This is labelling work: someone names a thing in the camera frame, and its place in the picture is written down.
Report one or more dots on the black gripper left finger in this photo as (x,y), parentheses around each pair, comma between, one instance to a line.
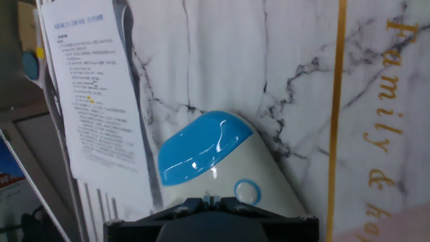
(188,206)

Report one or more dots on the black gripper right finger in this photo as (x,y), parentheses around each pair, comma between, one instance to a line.
(242,208)

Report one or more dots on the blue and white desk lamp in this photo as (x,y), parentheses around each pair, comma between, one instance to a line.
(208,151)

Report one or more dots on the marble pink black tablecloth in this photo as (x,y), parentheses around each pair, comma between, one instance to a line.
(302,84)

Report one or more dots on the paper sheet with text lines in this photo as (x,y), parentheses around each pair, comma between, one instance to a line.
(97,101)

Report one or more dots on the blue printed board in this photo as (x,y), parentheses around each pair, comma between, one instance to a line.
(8,168)

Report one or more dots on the thin silver frame rail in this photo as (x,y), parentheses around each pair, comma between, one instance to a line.
(30,181)

